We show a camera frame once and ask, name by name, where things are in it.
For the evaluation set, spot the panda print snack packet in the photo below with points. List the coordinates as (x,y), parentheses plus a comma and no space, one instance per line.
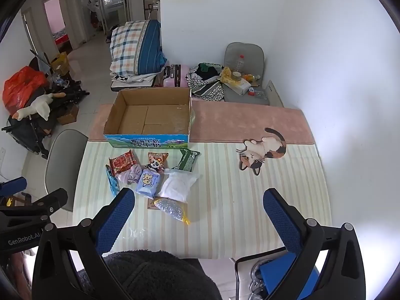
(157,162)

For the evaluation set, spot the green packet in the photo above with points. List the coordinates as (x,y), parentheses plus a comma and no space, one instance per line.
(187,160)

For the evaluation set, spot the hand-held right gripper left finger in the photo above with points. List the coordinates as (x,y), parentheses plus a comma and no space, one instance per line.
(115,222)

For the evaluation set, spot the cat-shaped mat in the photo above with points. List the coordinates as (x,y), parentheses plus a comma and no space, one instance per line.
(265,150)

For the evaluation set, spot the tape roll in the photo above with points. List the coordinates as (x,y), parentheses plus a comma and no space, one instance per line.
(237,74)

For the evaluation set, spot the grey plastic chair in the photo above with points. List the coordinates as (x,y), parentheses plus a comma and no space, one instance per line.
(62,159)

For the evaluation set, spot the silver and yellow packet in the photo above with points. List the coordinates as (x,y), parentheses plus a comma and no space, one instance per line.
(170,209)

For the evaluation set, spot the blue tissue pack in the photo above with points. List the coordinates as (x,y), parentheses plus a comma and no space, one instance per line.
(147,183)

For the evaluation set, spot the black and white patterned bag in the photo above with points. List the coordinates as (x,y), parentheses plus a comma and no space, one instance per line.
(206,92)

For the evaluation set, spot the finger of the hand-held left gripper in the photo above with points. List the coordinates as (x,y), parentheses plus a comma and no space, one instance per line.
(51,198)
(12,186)

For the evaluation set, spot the pink suitcase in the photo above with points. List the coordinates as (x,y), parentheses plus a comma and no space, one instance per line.
(184,75)

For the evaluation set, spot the black folded stroller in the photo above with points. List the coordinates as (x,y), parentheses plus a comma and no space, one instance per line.
(25,128)

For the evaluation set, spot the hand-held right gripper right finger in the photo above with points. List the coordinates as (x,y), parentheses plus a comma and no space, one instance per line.
(281,222)

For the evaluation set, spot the white folded bedding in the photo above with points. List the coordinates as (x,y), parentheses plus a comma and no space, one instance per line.
(134,77)

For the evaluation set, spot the red snack packet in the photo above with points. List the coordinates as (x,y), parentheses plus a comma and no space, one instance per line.
(122,162)

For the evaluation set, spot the white goose plush toy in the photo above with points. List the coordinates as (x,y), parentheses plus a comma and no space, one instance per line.
(40,104)

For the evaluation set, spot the pink table mat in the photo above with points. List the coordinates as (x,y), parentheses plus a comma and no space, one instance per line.
(225,118)

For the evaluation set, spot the printed cardboard box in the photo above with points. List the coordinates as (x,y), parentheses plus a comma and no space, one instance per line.
(150,118)

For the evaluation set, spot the white tissue pack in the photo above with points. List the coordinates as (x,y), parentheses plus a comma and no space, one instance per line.
(240,86)

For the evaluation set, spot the dark bag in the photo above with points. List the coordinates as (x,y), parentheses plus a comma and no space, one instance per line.
(110,37)

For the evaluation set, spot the small brown cardboard box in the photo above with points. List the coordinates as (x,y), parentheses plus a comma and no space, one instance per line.
(68,115)

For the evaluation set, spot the white plastic bag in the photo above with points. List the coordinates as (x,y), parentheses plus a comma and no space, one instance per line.
(176,186)

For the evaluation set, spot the blue box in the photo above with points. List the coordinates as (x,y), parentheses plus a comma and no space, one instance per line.
(278,275)

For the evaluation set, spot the dark clothes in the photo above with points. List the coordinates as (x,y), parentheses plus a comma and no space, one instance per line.
(207,70)

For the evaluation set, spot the plaid folded quilt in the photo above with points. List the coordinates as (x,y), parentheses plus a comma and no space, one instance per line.
(125,50)

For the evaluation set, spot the long blue packet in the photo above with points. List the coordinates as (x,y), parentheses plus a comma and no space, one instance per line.
(113,184)

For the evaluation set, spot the dark fleece clothing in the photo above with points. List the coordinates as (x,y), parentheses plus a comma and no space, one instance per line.
(156,275)

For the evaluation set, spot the grey cushioned chair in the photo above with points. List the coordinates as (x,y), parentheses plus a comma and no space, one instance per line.
(243,50)

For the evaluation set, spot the white board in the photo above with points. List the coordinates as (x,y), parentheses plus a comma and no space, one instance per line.
(274,95)

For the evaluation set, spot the clear plastic bottle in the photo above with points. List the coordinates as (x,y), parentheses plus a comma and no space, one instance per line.
(240,64)

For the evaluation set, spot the orange packet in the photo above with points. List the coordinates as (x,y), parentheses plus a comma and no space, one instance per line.
(251,78)

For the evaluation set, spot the striped table mat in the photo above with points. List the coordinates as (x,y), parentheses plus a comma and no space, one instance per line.
(225,212)

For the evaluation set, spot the yellow plastic bag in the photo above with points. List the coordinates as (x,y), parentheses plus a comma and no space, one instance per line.
(226,75)

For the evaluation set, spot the red plastic bag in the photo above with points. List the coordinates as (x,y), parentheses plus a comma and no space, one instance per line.
(22,84)

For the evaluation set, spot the yellow box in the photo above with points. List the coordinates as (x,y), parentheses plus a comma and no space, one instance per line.
(59,62)

